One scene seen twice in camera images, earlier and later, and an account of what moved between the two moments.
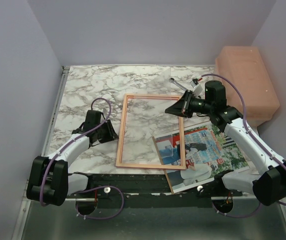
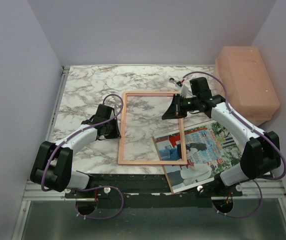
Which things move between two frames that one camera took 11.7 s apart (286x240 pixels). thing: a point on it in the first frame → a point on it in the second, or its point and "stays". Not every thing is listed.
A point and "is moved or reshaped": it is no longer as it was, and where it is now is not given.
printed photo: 208,151 stays
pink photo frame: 120,138 is moved or reshaped
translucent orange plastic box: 244,65 stays
